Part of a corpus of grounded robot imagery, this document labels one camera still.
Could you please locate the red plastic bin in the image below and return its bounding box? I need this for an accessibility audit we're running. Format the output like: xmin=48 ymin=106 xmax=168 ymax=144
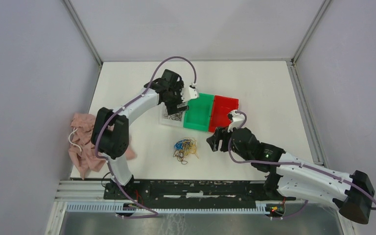
xmin=208 ymin=95 xmax=239 ymax=133

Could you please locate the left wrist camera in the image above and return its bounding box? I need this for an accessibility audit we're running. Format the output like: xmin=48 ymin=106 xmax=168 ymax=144
xmin=181 ymin=86 xmax=199 ymax=103

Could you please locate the white slotted cable duct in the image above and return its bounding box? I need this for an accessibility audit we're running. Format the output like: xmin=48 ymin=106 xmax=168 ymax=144
xmin=65 ymin=201 xmax=268 ymax=215

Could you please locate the pink cloth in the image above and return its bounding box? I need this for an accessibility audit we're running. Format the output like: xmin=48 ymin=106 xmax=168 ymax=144
xmin=69 ymin=113 xmax=138 ymax=181

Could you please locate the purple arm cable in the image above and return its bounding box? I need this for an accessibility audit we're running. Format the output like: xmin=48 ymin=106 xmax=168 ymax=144
xmin=94 ymin=56 xmax=198 ymax=218
xmin=227 ymin=111 xmax=376 ymax=219

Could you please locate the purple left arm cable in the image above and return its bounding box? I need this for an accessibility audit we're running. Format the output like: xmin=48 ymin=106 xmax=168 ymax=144
xmin=94 ymin=56 xmax=198 ymax=218

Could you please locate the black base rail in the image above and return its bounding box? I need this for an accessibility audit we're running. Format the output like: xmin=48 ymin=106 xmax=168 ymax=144
xmin=103 ymin=179 xmax=295 ymax=209

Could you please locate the clear plastic bin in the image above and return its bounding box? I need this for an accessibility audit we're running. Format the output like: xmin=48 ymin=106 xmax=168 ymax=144
xmin=159 ymin=104 xmax=186 ymax=128

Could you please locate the cable bundle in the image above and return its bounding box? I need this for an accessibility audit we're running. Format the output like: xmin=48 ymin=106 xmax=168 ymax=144
xmin=172 ymin=137 xmax=200 ymax=165

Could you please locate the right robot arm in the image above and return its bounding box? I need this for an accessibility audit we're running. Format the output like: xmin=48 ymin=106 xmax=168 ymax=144
xmin=206 ymin=127 xmax=376 ymax=224

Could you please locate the green plastic bin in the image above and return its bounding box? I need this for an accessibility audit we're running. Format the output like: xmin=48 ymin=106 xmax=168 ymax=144
xmin=183 ymin=93 xmax=214 ymax=132

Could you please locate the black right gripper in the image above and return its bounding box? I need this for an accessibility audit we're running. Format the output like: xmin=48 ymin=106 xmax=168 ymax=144
xmin=206 ymin=122 xmax=252 ymax=162

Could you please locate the brown cable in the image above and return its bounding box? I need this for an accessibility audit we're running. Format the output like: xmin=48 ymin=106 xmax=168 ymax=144
xmin=164 ymin=103 xmax=188 ymax=122

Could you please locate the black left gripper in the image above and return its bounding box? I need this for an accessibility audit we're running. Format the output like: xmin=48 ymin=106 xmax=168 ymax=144
xmin=164 ymin=81 xmax=189 ymax=116

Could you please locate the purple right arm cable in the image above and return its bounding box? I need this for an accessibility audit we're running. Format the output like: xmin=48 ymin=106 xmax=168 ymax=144
xmin=227 ymin=111 xmax=376 ymax=219

